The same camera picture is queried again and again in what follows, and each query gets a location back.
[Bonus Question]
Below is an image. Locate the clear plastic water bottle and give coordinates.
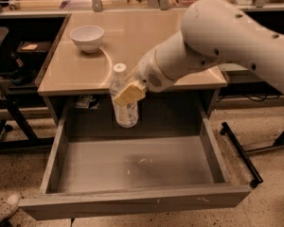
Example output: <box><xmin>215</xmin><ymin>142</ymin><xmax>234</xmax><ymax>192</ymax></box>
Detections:
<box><xmin>109</xmin><ymin>63</ymin><xmax>139</xmax><ymax>128</ymax></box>

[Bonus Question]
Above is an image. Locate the white ceramic bowl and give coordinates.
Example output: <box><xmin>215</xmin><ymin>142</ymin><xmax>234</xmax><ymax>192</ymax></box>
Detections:
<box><xmin>70</xmin><ymin>26</ymin><xmax>104</xmax><ymax>53</ymax></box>

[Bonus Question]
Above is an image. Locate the black chair frame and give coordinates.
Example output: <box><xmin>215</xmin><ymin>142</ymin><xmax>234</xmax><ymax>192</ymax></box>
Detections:
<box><xmin>0</xmin><ymin>26</ymin><xmax>56</xmax><ymax>172</ymax></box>

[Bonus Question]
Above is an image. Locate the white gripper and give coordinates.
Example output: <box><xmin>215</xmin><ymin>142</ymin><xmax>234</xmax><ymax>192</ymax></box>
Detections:
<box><xmin>113</xmin><ymin>48</ymin><xmax>174</xmax><ymax>106</ymax></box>

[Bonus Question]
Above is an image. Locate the open grey drawer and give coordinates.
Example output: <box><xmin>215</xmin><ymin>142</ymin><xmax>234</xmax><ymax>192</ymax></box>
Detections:
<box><xmin>20</xmin><ymin>108</ymin><xmax>251</xmax><ymax>220</ymax></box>

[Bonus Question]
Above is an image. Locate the beige top counter cabinet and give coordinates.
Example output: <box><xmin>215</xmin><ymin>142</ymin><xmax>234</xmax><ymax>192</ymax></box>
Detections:
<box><xmin>34</xmin><ymin>9</ymin><xmax>230</xmax><ymax>125</ymax></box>

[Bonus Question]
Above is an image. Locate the black wheeled stand base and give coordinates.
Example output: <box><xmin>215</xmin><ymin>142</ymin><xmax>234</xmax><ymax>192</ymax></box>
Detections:
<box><xmin>220</xmin><ymin>122</ymin><xmax>284</xmax><ymax>188</ymax></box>

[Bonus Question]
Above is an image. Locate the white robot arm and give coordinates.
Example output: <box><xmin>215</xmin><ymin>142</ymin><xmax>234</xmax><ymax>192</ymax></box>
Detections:
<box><xmin>113</xmin><ymin>0</ymin><xmax>284</xmax><ymax>106</ymax></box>

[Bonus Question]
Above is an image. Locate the white shoe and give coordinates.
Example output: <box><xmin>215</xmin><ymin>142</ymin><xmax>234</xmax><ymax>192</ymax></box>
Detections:
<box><xmin>0</xmin><ymin>194</ymin><xmax>21</xmax><ymax>224</ymax></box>

